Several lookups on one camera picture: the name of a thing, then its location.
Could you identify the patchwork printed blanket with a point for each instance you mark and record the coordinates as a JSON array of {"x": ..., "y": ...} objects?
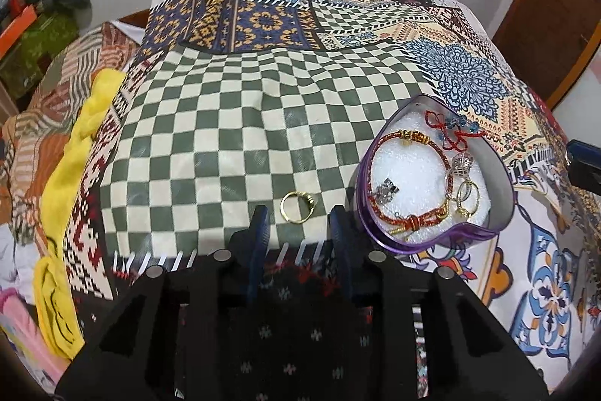
[{"x": 225, "y": 124}]

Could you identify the striped orange blanket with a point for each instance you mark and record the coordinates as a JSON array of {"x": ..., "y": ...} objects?
[{"x": 47, "y": 114}]

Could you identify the purple heart-shaped tin box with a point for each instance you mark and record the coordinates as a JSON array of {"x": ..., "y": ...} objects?
[{"x": 422, "y": 175}]

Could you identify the yellow cloth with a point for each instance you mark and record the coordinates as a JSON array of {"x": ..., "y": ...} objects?
[{"x": 80, "y": 156}]

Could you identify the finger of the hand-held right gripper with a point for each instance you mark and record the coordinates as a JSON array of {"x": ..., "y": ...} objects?
[{"x": 584, "y": 168}]

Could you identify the small silver charm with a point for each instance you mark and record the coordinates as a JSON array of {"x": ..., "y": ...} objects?
[{"x": 386, "y": 189}]

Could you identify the wooden door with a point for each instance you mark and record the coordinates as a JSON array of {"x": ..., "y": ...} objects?
[{"x": 549, "y": 16}]

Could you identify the orange box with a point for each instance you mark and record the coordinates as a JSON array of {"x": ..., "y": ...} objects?
[{"x": 16, "y": 32}]

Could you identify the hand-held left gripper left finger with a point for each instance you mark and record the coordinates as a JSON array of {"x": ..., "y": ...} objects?
[{"x": 258, "y": 250}]

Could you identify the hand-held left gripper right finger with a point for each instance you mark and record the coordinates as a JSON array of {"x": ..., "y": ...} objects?
[{"x": 342, "y": 250}]

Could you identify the green cloth-covered stand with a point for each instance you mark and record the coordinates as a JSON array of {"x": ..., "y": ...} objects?
[{"x": 35, "y": 53}]

